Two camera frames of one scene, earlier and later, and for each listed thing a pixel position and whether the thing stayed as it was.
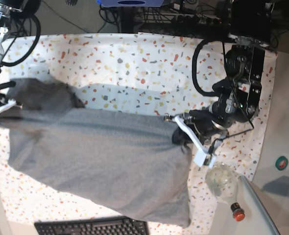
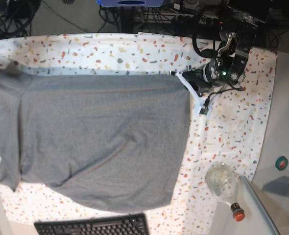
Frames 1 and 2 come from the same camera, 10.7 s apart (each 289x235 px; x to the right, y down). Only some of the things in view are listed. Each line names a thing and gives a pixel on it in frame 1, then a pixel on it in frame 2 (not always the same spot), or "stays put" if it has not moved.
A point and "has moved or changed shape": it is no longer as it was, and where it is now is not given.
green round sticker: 281,162 stays put
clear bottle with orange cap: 222,180 stays put
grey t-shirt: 129,159 has moved or changed shape
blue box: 130,3 stays put
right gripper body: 208,122 → 199,79
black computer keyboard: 114,225 stays put
